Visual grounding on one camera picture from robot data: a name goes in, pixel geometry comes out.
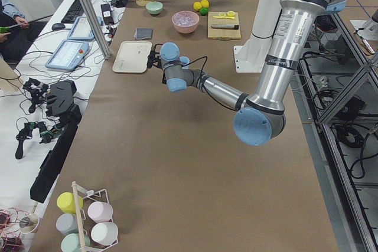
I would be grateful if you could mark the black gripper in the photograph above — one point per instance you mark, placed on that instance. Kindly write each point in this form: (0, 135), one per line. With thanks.
(153, 58)

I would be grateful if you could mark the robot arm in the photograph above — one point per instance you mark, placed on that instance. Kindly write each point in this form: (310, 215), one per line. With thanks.
(259, 116)

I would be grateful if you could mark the pile of clear ice cubes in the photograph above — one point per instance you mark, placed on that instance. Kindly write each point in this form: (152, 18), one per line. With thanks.
(184, 19)

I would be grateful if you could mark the light blue cup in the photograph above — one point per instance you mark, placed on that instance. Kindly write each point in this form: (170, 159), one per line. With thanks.
(184, 61)

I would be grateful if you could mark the pink cup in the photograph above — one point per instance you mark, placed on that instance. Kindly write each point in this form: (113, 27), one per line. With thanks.
(100, 211)

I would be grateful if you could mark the yellow cup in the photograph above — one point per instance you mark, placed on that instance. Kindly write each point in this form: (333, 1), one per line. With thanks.
(65, 203)

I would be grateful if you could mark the white cup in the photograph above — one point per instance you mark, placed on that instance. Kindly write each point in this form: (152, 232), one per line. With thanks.
(105, 233)

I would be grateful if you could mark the grey cup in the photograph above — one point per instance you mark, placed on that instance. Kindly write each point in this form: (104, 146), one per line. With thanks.
(67, 224)

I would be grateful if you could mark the green cup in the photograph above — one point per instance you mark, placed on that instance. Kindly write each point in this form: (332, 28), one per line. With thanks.
(71, 243)

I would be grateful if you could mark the yellow lemon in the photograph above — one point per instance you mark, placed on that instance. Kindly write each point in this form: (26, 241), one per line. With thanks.
(205, 3)
(197, 6)

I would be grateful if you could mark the green lime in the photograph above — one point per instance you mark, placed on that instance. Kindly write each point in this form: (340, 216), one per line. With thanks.
(203, 11)

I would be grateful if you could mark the green bowl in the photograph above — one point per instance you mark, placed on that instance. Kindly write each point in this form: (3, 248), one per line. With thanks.
(154, 7)

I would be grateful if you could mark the pink bowl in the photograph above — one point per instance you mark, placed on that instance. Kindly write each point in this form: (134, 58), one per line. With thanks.
(186, 30)

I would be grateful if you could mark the lemon slice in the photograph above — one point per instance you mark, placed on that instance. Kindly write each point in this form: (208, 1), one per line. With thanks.
(230, 14)

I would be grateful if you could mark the yellow plastic knife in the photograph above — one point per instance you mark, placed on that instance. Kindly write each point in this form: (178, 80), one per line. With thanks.
(223, 16)

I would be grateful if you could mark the wooden cutting board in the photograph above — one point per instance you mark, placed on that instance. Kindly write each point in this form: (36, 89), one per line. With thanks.
(216, 34)

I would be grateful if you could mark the grey folded cloth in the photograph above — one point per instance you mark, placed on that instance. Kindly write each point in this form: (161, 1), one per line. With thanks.
(143, 33)

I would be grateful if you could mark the beige tray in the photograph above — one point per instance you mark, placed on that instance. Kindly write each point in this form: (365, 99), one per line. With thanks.
(132, 57)

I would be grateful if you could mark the black keyboard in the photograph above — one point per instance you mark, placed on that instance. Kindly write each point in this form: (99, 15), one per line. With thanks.
(75, 10)

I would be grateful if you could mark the teach pendant far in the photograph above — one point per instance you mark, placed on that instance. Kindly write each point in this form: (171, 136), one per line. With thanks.
(81, 30)

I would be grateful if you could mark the teach pendant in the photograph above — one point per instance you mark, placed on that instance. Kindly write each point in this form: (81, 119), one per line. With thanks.
(68, 55)
(81, 30)

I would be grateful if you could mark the black computer mouse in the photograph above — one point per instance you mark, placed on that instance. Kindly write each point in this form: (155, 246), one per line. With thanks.
(58, 26)

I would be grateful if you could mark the teach pendant near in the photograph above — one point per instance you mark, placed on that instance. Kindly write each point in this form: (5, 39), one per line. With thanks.
(68, 55)

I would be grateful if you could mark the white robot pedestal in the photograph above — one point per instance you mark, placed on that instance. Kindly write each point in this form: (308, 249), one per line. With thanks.
(250, 57)

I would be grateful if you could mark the aluminium frame post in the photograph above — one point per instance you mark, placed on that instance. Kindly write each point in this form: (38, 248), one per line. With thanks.
(96, 28)

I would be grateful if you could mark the white wire cup rack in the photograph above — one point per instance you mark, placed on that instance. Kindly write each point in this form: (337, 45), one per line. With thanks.
(83, 198)

